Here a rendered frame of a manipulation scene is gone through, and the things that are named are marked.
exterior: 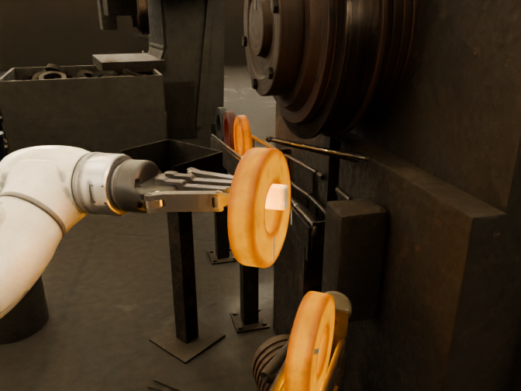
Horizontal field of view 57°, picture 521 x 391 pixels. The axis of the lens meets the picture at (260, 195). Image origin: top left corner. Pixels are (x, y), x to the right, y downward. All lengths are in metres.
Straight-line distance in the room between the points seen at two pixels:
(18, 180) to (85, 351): 1.25
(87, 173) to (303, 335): 0.36
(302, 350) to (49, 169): 0.42
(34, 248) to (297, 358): 0.36
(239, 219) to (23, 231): 0.28
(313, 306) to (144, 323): 1.40
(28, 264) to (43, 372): 1.22
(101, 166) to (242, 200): 0.23
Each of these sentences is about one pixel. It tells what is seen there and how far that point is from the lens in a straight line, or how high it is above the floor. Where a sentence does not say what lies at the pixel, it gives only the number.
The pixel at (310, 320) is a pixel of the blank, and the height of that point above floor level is 0.77.
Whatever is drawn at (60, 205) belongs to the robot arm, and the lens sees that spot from 0.72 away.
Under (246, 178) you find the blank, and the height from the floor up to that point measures 0.96.
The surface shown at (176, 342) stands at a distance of 1.87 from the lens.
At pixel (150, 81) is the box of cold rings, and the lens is 3.41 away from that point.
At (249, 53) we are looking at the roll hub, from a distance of 1.13.
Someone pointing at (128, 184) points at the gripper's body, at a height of 0.93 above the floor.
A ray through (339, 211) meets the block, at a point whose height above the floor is 0.80.
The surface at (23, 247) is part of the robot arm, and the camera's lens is 0.68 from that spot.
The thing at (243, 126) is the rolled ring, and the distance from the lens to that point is 1.75.
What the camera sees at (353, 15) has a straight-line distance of 0.86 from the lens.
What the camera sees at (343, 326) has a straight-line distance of 0.77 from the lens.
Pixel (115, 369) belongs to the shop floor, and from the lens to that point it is 1.82.
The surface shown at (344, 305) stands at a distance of 0.84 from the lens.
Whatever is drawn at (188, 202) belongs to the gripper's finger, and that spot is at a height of 0.92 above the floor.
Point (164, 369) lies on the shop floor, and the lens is 1.78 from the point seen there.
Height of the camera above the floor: 1.14
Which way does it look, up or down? 21 degrees down
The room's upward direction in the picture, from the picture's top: straight up
